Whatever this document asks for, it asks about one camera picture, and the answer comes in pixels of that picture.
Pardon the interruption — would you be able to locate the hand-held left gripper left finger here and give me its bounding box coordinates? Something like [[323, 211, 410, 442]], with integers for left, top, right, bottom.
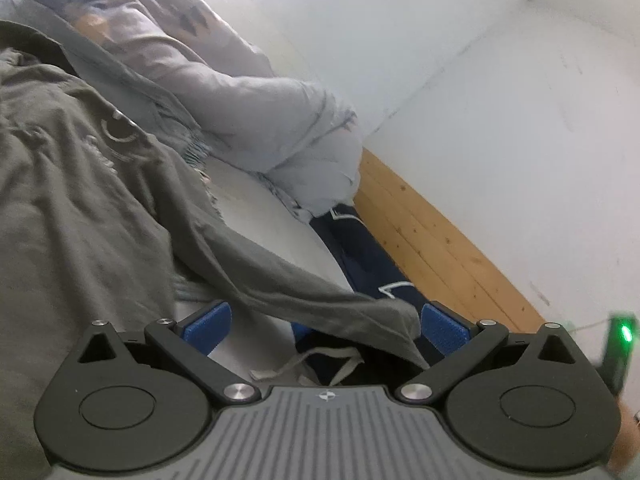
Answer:
[[75, 300, 262, 405]]

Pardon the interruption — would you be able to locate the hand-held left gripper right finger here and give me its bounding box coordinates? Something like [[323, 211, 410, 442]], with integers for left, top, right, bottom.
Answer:
[[394, 301, 586, 405]]

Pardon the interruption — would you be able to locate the grey t-shirt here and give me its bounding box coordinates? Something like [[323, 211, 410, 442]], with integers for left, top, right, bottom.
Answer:
[[0, 0, 431, 480]]

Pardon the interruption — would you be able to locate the person's right hand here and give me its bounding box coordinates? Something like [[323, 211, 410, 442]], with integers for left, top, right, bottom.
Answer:
[[612, 397, 640, 471]]

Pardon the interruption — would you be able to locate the black garment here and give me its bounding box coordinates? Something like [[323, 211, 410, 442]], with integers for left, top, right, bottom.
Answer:
[[295, 342, 426, 387]]

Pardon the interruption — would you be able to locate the wooden headboard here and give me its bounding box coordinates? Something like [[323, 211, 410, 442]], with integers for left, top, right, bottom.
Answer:
[[352, 147, 548, 333]]

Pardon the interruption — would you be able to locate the navy blue cloth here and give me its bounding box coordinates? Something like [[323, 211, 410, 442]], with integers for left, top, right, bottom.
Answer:
[[307, 205, 426, 346]]

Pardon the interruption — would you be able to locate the printed light blue duvet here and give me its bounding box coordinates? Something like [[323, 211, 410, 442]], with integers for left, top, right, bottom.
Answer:
[[0, 0, 363, 218]]

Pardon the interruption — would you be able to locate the white fabric strap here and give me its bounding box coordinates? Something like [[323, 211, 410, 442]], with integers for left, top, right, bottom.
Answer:
[[249, 349, 365, 387]]

